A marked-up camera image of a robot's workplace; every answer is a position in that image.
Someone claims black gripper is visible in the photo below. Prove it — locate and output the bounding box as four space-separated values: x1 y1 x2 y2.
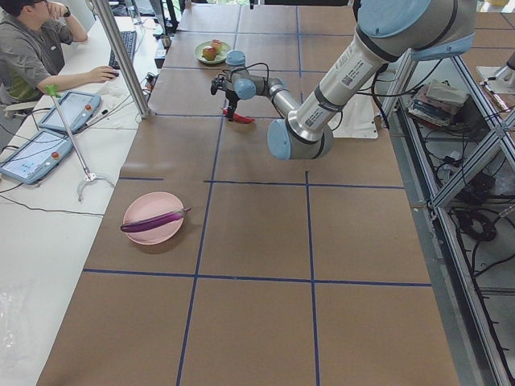
210 73 240 121

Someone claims red chili pepper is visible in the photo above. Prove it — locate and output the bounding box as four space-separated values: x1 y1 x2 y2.
222 109 255 124

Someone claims red yellow apple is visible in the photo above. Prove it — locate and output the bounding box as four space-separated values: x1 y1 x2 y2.
202 45 217 62

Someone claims pink yellow peach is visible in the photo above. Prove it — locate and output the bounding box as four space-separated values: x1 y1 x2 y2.
211 39 223 54

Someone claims purple eggplant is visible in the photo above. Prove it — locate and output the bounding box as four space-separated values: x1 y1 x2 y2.
120 207 191 233

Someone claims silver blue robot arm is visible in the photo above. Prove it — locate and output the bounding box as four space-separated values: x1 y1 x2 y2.
211 1 476 160

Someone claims operator right hand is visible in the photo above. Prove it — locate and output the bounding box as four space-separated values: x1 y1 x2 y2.
89 66 119 83

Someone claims green plate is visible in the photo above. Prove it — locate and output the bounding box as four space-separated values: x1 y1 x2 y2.
194 40 232 65

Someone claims black keyboard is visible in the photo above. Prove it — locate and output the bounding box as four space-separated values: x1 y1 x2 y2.
108 30 138 72

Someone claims pink plate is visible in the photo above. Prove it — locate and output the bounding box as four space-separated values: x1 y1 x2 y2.
120 191 191 245

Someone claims upper teach pendant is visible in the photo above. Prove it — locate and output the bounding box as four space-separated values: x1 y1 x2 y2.
38 91 101 133

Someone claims teach pendant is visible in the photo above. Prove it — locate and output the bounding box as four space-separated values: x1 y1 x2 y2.
1 129 72 185
38 91 101 133

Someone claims reacher grabber tool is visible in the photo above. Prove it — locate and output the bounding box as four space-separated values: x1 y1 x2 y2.
45 84 115 203

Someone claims lower teach pendant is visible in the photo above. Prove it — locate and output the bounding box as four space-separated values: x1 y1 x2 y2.
1 129 72 185

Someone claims stack of books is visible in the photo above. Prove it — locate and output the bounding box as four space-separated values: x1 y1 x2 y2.
407 80 469 127

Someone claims seated operator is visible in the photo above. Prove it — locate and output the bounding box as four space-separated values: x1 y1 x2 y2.
0 0 120 104

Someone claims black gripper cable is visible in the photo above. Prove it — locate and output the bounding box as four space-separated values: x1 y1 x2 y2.
219 61 282 100

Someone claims aluminium frame post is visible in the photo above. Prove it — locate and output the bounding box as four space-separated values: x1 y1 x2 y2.
86 0 150 119

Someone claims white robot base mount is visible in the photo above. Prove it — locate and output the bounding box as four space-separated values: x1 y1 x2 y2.
328 95 378 140

